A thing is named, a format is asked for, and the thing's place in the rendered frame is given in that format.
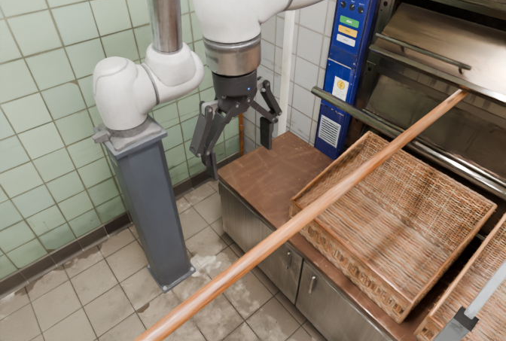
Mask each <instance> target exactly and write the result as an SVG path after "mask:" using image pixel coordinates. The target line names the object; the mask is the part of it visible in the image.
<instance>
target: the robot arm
mask: <svg viewBox="0 0 506 341"><path fill-rule="evenodd" d="M322 1H324V0H193V3H194V10H195V13H196V16H197V19H198V20H199V23H200V26H201V29H202V34H203V43H204V50H205V55H206V65H207V67H208V68H209V69H210V70H211V71H212V80H213V87H214V90H215V99H214V101H211V102H207V103H206V102H205V101H201V102H200V103H199V107H200V114H199V117H198V120H197V125H196V127H195V130H194V134H193V138H192V140H191V145H190V147H189V150H190V151H191V152H192V153H193V154H194V155H195V156H196V157H201V160H202V163H203V164H204V165H205V166H206V168H207V172H208V173H209V174H210V175H211V176H212V177H213V178H214V180H215V181H216V180H218V168H217V162H216V156H215V152H214V151H213V150H212V149H213V147H214V146H215V144H216V142H217V140H218V139H219V137H220V135H221V133H222V131H223V129H224V128H225V126H226V124H228V123H229V122H230V121H231V119H232V117H236V116H237V115H239V114H241V113H244V112H246V111H247V110H248V109H249V107H250V106H251V107H252V108H253V109H254V110H256V111H257V112H258V113H260V114H261V115H263V116H264V117H260V136H261V145H263V146H264V147H265V148H266V149H267V150H271V149H272V132H273V127H274V123H277V122H278V119H277V118H276V116H277V115H278V116H280V115H281V114H282V110H281V108H280V107H279V104H278V102H277V101H276V99H275V97H274V95H273V93H272V91H271V89H270V82H269V81H268V80H267V79H265V78H263V77H261V76H259V77H257V67H258V66H259V65H260V64H261V24H262V23H265V22H266V21H268V19H270V18H271V17H273V16H274V15H276V14H278V13H281V12H284V11H295V10H298V9H301V8H306V7H309V6H311V5H315V4H317V3H319V2H322ZM147 3H148V14H149V20H150V27H151V38H152V43H151V44H150V45H149V46H148V48H147V50H146V56H145V62H144V63H142V64H139V65H135V63H134V62H132V61H131V60H129V59H126V58H123V57H117V56H113V57H109V58H106V59H103V60H102V61H100V62H99V63H98V64H97V65H96V67H95V68H94V70H93V77H92V88H93V96H94V99H95V102H96V106H97V108H98V111H99V114H100V116H101V118H102V120H103V122H104V123H100V124H98V125H97V127H96V128H97V129H98V131H99V132H98V133H97V134H95V135H93V136H92V139H93V140H94V141H95V144H97V143H100V142H106V141H110V142H111V143H112V144H113V147H114V150H115V151H122V150H123V149H124V148H126V147H128V146H130V145H132V144H135V143H136V142H139V141H141V140H143V139H146V138H147V137H149V136H152V135H156V134H159V133H161V132H162V129H161V127H160V126H158V125H157V124H155V123H154V122H153V121H152V120H151V119H150V118H149V117H148V112H149V111H150V110H151V109H152V108H153V107H154V106H156V105H160V104H163V103H166V102H171V101H172V100H175V99H178V98H181V97H182V96H185V95H187V94H189V93H191V92H192V91H194V90H195V89H196V88H198V86H199V85H200V84H201V83H202V82H203V78H204V74H205V70H204V66H203V63H202V61H201V59H200V58H199V57H198V56H197V55H196V54H195V53H194V52H193V51H191V49H190V48H189V47H188V46H187V45H186V44H185V43H184V42H183V41H182V26H181V0H147ZM258 90H259V91H260V93H261V95H262V96H263V98H264V100H265V102H266V104H267V105H268V107H269V109H270V110H269V111H267V110H266V109H264V108H263V107H262V106H260V105H259V104H258V103H256V101H255V100H253V99H254V97H255V95H256V93H257V91H258ZM221 112H224V113H225V114H226V116H225V117H224V116H223V115H222V114H221ZM213 115H214V118H213Z"/></svg>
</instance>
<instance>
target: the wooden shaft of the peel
mask: <svg viewBox="0 0 506 341"><path fill-rule="evenodd" d="M468 94H469V93H468V92H465V91H464V90H460V89H459V90H458V91H456V92H455V93H454V94H453V95H451V96H450V97H449V98H448V99H446V100H445V101H444V102H442V103H441V104H439V106H437V107H436V108H435V109H433V110H432V111H430V112H429V113H428V114H427V115H425V116H424V117H423V118H422V119H420V120H419V121H417V122H416V123H415V124H413V125H412V126H411V127H410V128H409V129H407V130H406V131H405V132H403V133H402V134H400V135H399V136H398V137H397V138H396V139H394V140H393V141H392V142H390V143H389V144H387V145H386V146H385V147H384V148H383V149H381V150H380V151H378V152H377V153H376V154H374V155H373V156H372V157H371V158H370V159H368V160H367V161H366V162H364V163H363V164H361V165H360V166H359V167H358V168H357V169H355V170H354V171H353V172H351V173H350V174H348V175H347V176H346V177H345V178H344V179H342V180H341V181H339V182H338V183H337V184H335V185H334V186H333V187H332V188H331V189H329V190H328V191H327V192H325V193H324V194H322V195H321V196H320V197H319V198H318V199H316V200H315V201H314V202H312V203H311V204H309V205H308V206H307V207H306V208H305V209H303V210H302V211H301V212H299V213H298V214H297V215H295V216H294V217H293V218H292V219H290V220H289V221H288V222H286V223H285V224H283V225H282V226H281V227H280V228H279V229H278V230H276V231H275V232H273V233H272V234H270V235H269V236H268V237H267V238H266V239H264V240H263V241H262V242H260V243H259V244H258V245H256V246H255V247H253V249H251V250H250V251H249V252H247V253H246V254H244V255H243V256H242V257H241V258H240V259H238V260H237V261H236V262H234V263H233V264H232V265H230V266H229V267H228V268H226V269H225V270H224V271H223V272H221V273H220V274H219V275H217V276H216V277H214V278H213V280H211V281H210V282H208V283H207V284H206V285H204V286H203V287H202V288H201V289H199V290H198V291H197V292H195V293H194V294H193V295H191V296H190V297H189V298H187V299H186V300H185V301H184V302H183V303H181V304H180V305H178V306H177V307H175V308H174V309H173V310H172V311H171V312H169V313H168V314H167V315H165V316H164V317H163V318H161V319H160V320H159V321H158V322H156V323H155V324H154V325H152V326H151V327H149V328H148V329H147V330H146V331H145V332H144V333H142V334H141V335H139V336H138V337H136V338H135V339H134V340H133V341H164V340H165V338H167V337H168V336H169V335H170V334H172V333H173V332H174V331H176V330H177V329H178V328H180V326H182V325H183V324H184V323H185V322H187V321H188V320H189V319H190V318H192V317H193V316H194V315H196V314H197V313H198V312H199V311H200V310H201V309H203V308H204V307H205V306H207V305H208V304H209V303H211V302H212V301H213V300H214V299H215V298H216V297H218V296H219V295H220V294H222V293H223V292H224V291H226V290H227V289H228V288H229V287H230V286H231V285H232V284H234V283H235V282H236V281H238V280H239V279H240V278H242V277H243V276H244V275H245V274H246V273H247V272H249V271H250V270H251V269H253V268H254V267H255V266H256V265H258V264H259V263H260V262H261V261H262V260H263V259H265V258H266V257H267V256H269V255H270V254H271V253H273V252H274V251H275V250H276V249H277V248H278V247H279V246H281V245H282V244H283V243H285V242H286V241H287V240H289V239H290V238H291V237H292V236H293V235H294V234H295V233H297V232H298V231H299V230H301V229H302V228H303V227H305V226H306V225H307V224H308V223H309V222H310V221H312V220H313V219H314V218H316V217H317V216H318V215H320V214H321V213H322V212H323V211H324V210H325V209H327V208H328V207H329V206H331V205H332V204H333V203H334V202H336V201H337V200H338V199H339V198H340V197H341V196H343V195H344V194H345V193H347V192H348V191H349V190H351V189H352V188H353V187H354V186H355V185H356V184H358V183H359V182H360V181H361V180H363V179H364V178H365V177H367V176H368V175H369V174H370V173H372V171H374V170H375V169H376V168H378V167H379V166H380V165H381V164H383V163H384V162H385V161H387V159H388V158H390V157H391V156H392V155H394V154H395V153H396V152H398V151H399V150H400V149H401V148H402V147H403V146H405V145H406V144H407V143H408V142H410V141H411V140H412V139H414V138H415V137H416V136H418V134H420V133H421V132H422V131H423V130H424V129H426V128H427V127H428V126H430V125H431V124H432V123H433V122H435V121H436V120H437V119H438V118H439V117H441V116H442V115H443V114H445V113H446V112H447V111H449V110H450V109H451V108H452V107H453V106H454V105H456V104H457V103H458V102H460V101H461V100H462V99H463V98H465V97H466V96H467V95H468Z"/></svg>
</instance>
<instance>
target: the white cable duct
mask: <svg viewBox="0 0 506 341"><path fill-rule="evenodd" d="M294 15H295V11H286V12H285V28H284V41H283V54H282V77H281V90H280V103H279V107H280V108H281V110H282V114H281V115H280V116H279V127H278V136H279V135H281V134H283V133H284V132H285V129H286V119H287V109H288V91H289V81H290V71H291V53H292V43H293V33H294Z"/></svg>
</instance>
